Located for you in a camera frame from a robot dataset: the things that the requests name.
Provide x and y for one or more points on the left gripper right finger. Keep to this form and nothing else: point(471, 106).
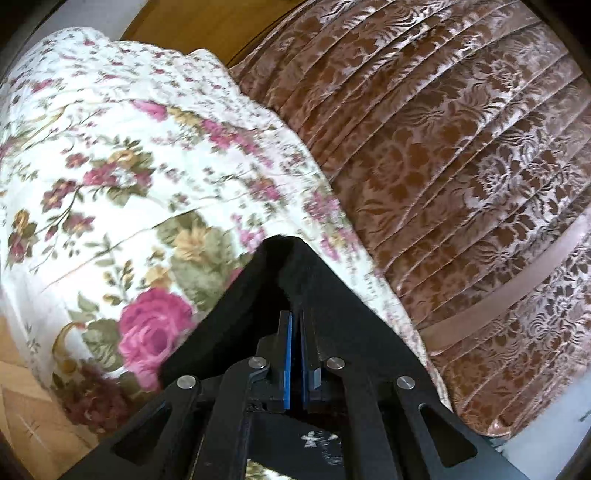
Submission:
point(395, 426)

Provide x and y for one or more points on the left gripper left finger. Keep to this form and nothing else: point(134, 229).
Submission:
point(199, 428)

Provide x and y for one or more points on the black pants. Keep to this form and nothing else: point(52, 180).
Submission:
point(284, 275)

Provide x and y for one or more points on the plain brown curtain band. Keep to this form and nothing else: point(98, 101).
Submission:
point(440, 337)

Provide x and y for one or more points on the floral bedspread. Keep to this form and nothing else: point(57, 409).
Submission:
point(136, 184)

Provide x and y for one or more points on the brown floral curtain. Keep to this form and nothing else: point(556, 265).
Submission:
point(456, 136)

